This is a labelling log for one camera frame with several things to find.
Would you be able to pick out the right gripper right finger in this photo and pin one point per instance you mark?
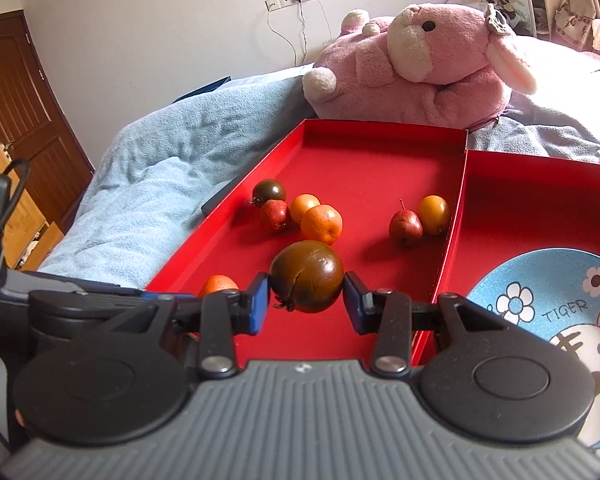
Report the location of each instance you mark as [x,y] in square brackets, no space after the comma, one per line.
[393,317]

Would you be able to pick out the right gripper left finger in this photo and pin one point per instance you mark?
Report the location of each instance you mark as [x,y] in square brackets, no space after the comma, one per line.
[217,318]

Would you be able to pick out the large dark brown tomato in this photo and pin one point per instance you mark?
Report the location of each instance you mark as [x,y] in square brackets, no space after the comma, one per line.
[306,276]

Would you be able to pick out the orange tangerine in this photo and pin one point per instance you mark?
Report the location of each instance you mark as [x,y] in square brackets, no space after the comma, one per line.
[322,223]

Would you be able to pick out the small red apple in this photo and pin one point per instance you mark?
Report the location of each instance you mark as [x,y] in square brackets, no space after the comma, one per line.
[275,214]

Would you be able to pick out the red apple with stem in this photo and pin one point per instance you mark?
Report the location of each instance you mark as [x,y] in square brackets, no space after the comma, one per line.
[405,227]

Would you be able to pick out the yellow orange fruit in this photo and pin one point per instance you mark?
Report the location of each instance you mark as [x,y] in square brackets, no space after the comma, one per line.
[434,214]

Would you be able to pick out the left red tray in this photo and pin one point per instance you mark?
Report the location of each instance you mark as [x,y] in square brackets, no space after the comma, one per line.
[361,173]

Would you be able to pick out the red tray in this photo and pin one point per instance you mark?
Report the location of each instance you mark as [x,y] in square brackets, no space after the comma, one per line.
[512,204]
[361,173]

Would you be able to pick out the small dark tomato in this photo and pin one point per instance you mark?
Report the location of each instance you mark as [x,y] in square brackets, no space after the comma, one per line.
[265,190]

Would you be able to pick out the orange kumquat behind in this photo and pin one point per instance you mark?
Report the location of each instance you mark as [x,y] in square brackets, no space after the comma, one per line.
[302,205]

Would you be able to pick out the light blue blanket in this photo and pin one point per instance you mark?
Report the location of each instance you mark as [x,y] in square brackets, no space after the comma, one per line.
[147,193]

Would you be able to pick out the right red tray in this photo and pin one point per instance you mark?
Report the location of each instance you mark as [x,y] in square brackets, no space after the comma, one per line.
[512,204]

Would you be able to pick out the blue tiger plate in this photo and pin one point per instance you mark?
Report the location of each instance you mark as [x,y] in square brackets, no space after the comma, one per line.
[553,293]

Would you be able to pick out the brown wooden door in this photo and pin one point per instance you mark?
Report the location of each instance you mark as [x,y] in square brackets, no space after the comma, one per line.
[33,127]

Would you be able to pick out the pink plush rabbit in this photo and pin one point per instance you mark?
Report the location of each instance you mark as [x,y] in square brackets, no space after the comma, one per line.
[443,65]

